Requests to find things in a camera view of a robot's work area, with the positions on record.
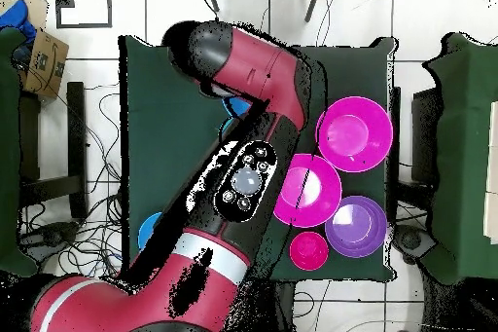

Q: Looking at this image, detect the large blue bowl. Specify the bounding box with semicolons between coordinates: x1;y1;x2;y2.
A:
137;211;163;252
221;95;253;119

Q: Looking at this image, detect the large pink bowl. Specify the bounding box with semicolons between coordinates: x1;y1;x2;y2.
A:
315;95;394;174
272;153;343;229

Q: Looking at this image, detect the dark green table cloth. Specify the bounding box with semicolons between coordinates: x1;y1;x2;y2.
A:
118;34;400;282

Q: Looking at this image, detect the small crimson bowl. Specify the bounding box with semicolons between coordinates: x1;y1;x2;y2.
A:
288;231;330;272

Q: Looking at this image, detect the purple bowl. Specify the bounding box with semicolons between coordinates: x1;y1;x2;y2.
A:
324;195;389;259

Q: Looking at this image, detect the green covered side table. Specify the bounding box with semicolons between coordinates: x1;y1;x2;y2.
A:
421;32;498;285
0;26;40;278

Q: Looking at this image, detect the printed cardboard box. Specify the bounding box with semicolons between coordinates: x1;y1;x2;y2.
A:
21;29;70;100

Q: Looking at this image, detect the plain cardboard box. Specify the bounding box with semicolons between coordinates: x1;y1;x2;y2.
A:
0;0;50;31

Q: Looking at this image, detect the blue cloth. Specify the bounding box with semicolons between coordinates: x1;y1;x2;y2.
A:
0;0;38;45

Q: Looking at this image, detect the tangle of floor cables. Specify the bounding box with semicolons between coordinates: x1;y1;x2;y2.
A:
17;82;127;278

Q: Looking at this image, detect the black bench frame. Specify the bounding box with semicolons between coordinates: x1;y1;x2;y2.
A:
388;86;443;224
18;81;89;220

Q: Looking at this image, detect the black pedestal foot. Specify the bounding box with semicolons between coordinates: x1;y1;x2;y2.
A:
20;221;81;257
392;224;437;263

